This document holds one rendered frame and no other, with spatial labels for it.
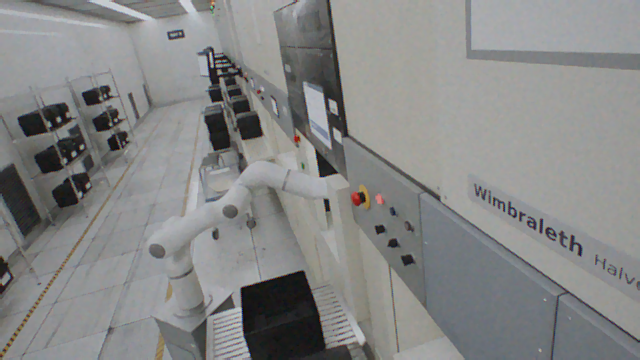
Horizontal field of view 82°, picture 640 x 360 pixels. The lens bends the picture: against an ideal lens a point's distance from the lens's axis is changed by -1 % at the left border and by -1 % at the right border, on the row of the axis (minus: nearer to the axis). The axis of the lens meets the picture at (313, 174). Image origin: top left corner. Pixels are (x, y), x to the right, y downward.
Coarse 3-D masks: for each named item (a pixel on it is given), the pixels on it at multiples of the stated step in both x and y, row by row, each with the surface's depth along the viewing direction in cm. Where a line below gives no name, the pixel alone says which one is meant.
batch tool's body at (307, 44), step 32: (320, 0) 100; (288, 32) 151; (320, 32) 107; (288, 64) 167; (320, 64) 114; (288, 96) 189; (320, 160) 204; (320, 224) 195; (352, 224) 119; (320, 256) 216; (352, 256) 123; (352, 288) 127
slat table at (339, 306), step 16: (320, 288) 171; (336, 288) 169; (320, 304) 161; (336, 304) 159; (208, 320) 163; (224, 320) 162; (240, 320) 160; (320, 320) 152; (336, 320) 151; (352, 320) 149; (208, 336) 154; (224, 336) 153; (240, 336) 151; (208, 352) 146; (224, 352) 145; (240, 352) 143; (352, 352) 135; (368, 352) 134
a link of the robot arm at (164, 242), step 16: (240, 192) 147; (208, 208) 149; (224, 208) 141; (240, 208) 142; (176, 224) 154; (192, 224) 153; (208, 224) 152; (160, 240) 152; (176, 240) 154; (160, 256) 154
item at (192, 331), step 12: (204, 288) 185; (216, 288) 184; (216, 300) 175; (228, 300) 178; (156, 312) 174; (168, 312) 173; (204, 312) 168; (216, 312) 172; (168, 324) 167; (180, 324) 164; (192, 324) 162; (204, 324) 166; (168, 336) 174; (180, 336) 167; (192, 336) 161; (204, 336) 166; (228, 336) 179; (168, 348) 180; (180, 348) 172; (192, 348) 165; (204, 348) 167; (240, 348) 187
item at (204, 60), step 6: (198, 54) 452; (204, 54) 431; (198, 60) 458; (204, 60) 435; (210, 60) 428; (204, 66) 440; (210, 66) 429; (204, 72) 445; (210, 72) 431; (228, 72) 448; (234, 72) 454; (240, 72) 460; (216, 78) 452
